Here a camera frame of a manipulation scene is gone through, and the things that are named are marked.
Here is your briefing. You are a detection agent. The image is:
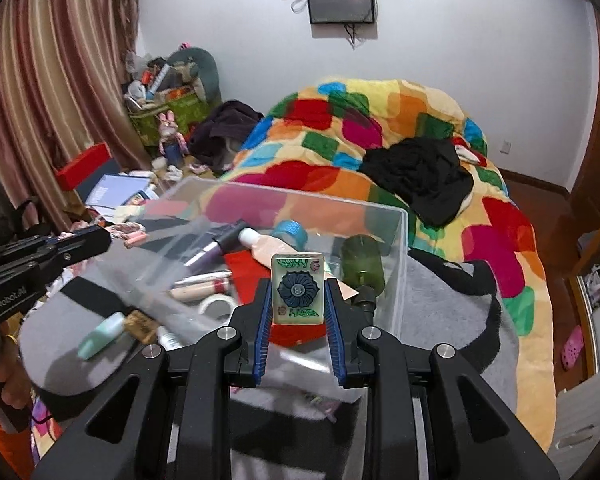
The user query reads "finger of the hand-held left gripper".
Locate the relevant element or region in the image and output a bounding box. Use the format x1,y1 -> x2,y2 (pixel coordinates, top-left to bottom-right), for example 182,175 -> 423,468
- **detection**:
0,232 -> 63,267
27,225 -> 113,281

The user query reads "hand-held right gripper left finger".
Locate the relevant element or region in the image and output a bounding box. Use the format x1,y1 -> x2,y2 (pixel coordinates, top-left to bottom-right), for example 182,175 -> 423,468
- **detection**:
30,278 -> 273,480

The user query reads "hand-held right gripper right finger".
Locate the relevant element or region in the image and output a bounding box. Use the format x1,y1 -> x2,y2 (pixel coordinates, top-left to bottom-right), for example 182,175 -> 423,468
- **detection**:
322,279 -> 561,480

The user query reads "green flower mahjong tile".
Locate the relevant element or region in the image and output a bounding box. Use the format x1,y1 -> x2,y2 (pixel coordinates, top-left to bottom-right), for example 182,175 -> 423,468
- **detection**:
271,253 -> 327,329

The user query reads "white tape roll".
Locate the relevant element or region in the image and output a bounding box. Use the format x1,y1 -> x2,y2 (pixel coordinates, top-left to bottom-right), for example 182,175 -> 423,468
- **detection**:
200,294 -> 237,322

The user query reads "red pouch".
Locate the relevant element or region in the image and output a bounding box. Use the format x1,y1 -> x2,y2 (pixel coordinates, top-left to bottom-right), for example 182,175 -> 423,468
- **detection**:
222,249 -> 331,346

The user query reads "beige cosmetic tube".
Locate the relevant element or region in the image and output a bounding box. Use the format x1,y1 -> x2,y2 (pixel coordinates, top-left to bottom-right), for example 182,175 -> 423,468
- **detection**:
171,270 -> 233,303

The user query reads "dark green bottle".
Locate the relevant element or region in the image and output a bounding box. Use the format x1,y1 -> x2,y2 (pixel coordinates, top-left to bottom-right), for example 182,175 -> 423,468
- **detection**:
340,235 -> 385,318

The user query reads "pink tube with white cap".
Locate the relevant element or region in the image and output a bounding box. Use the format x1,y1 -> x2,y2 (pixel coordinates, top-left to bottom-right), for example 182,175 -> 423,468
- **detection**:
239,227 -> 303,266

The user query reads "purple cosmetic tube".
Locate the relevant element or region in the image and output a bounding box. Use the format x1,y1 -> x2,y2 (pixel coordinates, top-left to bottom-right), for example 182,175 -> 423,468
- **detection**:
182,220 -> 253,271

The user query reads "teal tape roll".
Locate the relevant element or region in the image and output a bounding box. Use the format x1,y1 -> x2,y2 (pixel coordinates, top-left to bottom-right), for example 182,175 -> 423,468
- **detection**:
271,220 -> 308,248

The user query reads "clear plastic storage bin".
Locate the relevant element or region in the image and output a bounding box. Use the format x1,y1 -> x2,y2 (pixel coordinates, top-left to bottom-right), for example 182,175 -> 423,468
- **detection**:
77,176 -> 411,356

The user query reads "person's left hand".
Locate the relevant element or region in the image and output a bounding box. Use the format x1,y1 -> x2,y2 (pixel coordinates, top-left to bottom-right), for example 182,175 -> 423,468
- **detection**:
0,327 -> 33,411

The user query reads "pink patterned band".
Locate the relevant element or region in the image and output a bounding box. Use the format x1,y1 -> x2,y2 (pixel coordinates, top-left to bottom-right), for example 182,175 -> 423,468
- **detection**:
107,222 -> 148,247

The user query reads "blue book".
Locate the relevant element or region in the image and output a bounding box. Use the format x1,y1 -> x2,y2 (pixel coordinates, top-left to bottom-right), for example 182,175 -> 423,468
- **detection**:
84,174 -> 153,211

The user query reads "red box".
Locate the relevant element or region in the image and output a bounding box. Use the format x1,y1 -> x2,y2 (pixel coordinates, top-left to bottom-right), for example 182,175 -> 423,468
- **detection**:
55,142 -> 112,192

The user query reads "mint green tube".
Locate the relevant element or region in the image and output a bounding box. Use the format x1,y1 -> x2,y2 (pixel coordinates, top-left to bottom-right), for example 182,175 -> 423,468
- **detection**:
77,311 -> 127,360

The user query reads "white printed stick tube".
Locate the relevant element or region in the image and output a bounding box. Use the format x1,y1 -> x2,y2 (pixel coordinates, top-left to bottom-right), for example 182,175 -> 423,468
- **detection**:
156,326 -> 185,352

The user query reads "grey and black blanket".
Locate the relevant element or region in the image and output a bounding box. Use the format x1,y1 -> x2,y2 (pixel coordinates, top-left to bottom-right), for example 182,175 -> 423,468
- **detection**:
19,247 -> 521,480

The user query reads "rabbit toy figure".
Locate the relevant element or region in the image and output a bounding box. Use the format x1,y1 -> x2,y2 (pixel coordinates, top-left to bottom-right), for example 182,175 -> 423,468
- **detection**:
157,111 -> 187,167

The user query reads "colourful printed bed sheet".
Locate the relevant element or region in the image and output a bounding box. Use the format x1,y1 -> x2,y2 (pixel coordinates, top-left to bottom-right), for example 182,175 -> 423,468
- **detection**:
30,394 -> 83,467

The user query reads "green fabric basket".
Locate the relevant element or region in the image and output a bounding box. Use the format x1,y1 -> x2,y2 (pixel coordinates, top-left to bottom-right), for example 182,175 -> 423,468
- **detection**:
127,85 -> 216,148

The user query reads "striped pink curtain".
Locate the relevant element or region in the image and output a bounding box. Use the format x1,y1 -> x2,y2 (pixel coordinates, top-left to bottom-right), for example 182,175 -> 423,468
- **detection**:
0,0 -> 153,231

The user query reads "black clothing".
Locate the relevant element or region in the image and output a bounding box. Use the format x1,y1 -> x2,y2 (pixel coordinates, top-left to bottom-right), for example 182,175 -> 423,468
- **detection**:
360,137 -> 475,228

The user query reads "dark clothes pile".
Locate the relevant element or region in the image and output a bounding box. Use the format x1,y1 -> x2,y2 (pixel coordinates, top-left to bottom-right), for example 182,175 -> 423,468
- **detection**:
187,100 -> 266,173

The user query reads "colourful patchwork blanket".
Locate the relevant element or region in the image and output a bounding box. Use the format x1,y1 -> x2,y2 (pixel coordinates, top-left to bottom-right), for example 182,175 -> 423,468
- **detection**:
219,79 -> 555,453

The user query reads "grey green neck pillow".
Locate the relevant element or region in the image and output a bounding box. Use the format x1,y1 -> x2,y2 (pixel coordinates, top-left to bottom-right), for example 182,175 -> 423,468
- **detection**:
167,46 -> 221,106

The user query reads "pink clog shoe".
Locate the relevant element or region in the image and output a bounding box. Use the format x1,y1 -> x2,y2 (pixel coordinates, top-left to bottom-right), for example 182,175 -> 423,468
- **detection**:
560,325 -> 586,372

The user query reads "small wall monitor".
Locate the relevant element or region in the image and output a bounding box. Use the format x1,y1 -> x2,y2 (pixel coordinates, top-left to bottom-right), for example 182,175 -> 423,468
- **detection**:
306,0 -> 377,26

